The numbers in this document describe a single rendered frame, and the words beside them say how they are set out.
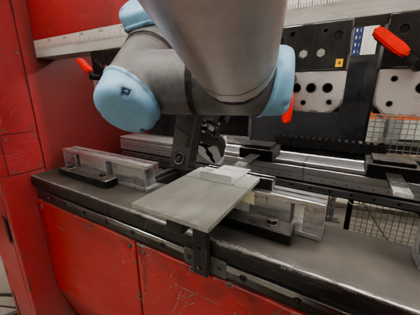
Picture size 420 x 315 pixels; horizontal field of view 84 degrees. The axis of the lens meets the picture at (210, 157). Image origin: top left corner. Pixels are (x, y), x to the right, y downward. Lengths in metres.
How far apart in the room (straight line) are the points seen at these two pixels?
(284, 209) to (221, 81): 0.49
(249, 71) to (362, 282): 0.48
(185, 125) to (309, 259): 0.38
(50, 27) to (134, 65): 0.86
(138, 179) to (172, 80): 0.64
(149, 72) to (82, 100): 1.05
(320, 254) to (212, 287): 0.28
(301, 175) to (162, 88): 0.67
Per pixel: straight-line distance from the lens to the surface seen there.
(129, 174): 0.90
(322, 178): 0.85
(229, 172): 0.64
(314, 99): 0.53
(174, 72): 0.26
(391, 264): 0.65
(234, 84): 0.18
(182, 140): 0.43
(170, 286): 0.79
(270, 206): 0.63
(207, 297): 0.72
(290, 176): 0.87
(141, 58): 0.29
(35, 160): 1.24
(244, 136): 0.61
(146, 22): 0.35
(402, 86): 0.53
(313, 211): 0.61
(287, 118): 0.50
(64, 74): 1.28
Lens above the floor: 1.22
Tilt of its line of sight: 16 degrees down
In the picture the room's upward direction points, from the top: straight up
